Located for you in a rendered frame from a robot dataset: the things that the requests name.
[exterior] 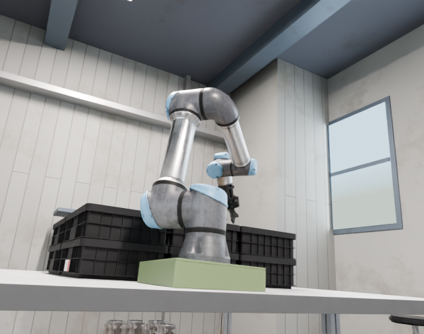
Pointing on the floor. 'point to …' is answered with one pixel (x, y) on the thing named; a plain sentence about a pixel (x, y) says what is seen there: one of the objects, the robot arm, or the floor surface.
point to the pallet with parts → (118, 327)
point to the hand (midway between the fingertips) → (227, 222)
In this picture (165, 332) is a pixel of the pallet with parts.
